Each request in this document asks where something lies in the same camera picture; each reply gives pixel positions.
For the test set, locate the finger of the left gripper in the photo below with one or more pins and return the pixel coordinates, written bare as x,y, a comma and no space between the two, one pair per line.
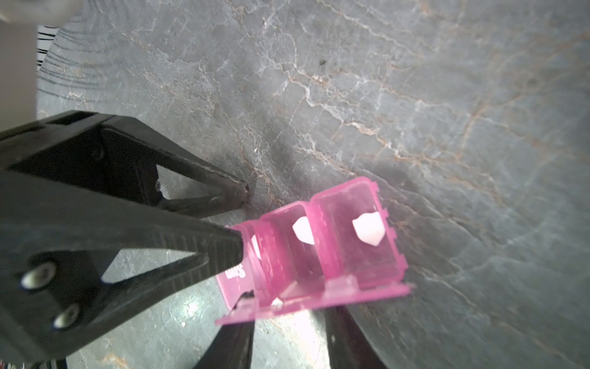
118,156
57,241

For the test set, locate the pink pillbox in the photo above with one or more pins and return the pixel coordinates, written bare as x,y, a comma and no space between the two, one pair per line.
335,249

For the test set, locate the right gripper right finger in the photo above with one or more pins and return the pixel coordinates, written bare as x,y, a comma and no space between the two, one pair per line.
346,344

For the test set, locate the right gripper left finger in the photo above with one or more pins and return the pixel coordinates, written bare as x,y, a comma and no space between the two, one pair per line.
232,348

